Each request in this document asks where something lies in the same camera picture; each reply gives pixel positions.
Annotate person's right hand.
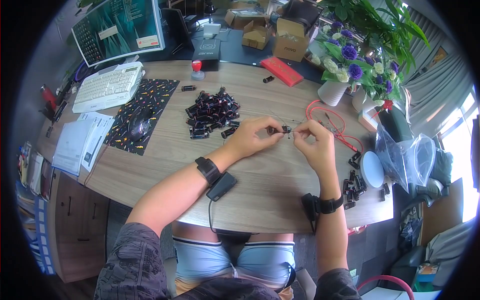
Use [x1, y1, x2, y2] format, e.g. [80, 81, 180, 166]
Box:
[293, 119, 337, 179]

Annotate white round disc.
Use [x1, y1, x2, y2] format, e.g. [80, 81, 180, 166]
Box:
[359, 150, 385, 189]

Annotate window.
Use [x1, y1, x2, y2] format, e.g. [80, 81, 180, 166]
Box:
[437, 85, 480, 223]

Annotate red stamp on grey base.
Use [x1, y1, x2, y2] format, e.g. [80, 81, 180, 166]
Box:
[190, 59, 206, 81]

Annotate person's left hand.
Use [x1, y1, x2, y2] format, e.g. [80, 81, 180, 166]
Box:
[225, 116, 286, 160]

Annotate white power adapter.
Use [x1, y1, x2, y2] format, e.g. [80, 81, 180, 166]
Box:
[202, 22, 222, 39]

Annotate dark green pot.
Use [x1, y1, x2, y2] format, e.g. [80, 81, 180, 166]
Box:
[376, 106, 414, 143]

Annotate wooden drawer cabinet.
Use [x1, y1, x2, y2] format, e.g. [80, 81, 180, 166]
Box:
[46, 170, 110, 284]

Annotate stack of white papers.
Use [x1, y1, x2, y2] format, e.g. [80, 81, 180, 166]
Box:
[51, 111, 115, 177]

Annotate person's right thumb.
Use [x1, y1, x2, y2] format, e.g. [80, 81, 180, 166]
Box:
[293, 132, 315, 148]

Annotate red wire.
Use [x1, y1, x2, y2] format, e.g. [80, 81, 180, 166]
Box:
[305, 99, 365, 154]

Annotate large open cardboard box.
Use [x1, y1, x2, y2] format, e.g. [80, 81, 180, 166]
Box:
[271, 17, 311, 63]

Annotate black wrist band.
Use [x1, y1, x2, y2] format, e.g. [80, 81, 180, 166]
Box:
[194, 156, 238, 202]
[301, 193, 344, 223]

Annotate black carton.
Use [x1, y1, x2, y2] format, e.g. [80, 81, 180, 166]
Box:
[191, 38, 221, 72]

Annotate small black wired component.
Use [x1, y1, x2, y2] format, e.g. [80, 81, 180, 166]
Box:
[266, 125, 293, 140]

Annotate person's legs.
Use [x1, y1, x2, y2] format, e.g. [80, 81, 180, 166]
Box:
[172, 221, 298, 299]

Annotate person's left thumb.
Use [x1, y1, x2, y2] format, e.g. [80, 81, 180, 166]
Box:
[257, 133, 285, 147]

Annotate person's right fingers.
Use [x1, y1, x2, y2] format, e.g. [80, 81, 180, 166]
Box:
[298, 140, 323, 160]

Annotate red chair rim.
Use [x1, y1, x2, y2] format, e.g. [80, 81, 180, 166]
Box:
[355, 274, 416, 300]

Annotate person's right index finger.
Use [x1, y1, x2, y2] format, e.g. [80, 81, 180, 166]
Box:
[293, 119, 326, 134]

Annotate group of black holder parts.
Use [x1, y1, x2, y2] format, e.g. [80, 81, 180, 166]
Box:
[341, 150, 391, 211]

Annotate green leafy plant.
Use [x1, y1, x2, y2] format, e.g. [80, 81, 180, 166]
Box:
[318, 0, 432, 58]

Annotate black star-print mouse pad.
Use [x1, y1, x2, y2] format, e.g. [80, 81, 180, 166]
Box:
[103, 78, 181, 157]

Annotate person's left index finger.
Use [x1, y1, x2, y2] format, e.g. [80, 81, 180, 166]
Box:
[252, 116, 286, 133]

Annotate white keyboard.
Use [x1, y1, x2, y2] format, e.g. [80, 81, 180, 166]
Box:
[71, 61, 145, 114]

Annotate black computer mouse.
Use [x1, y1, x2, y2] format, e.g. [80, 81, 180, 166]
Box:
[127, 108, 153, 143]

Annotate black tablet stand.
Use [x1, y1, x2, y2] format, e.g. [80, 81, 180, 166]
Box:
[161, 7, 194, 52]

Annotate computer monitor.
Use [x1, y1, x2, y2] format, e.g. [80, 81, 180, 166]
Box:
[71, 0, 166, 68]

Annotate clear plastic bag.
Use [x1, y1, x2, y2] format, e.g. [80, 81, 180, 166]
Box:
[374, 123, 438, 194]

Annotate pile of black cylinder parts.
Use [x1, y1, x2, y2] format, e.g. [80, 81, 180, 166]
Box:
[184, 86, 242, 140]

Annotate person's body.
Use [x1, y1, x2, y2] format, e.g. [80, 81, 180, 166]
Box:
[93, 222, 362, 300]

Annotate white vase with flowers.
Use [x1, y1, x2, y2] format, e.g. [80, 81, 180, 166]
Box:
[310, 20, 406, 108]

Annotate shelf of books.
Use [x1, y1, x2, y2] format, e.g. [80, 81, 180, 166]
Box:
[15, 141, 55, 203]

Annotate flat red box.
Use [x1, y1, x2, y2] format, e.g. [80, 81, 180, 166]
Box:
[259, 56, 304, 88]

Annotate small open cardboard box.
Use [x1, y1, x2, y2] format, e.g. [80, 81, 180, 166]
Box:
[241, 20, 272, 51]

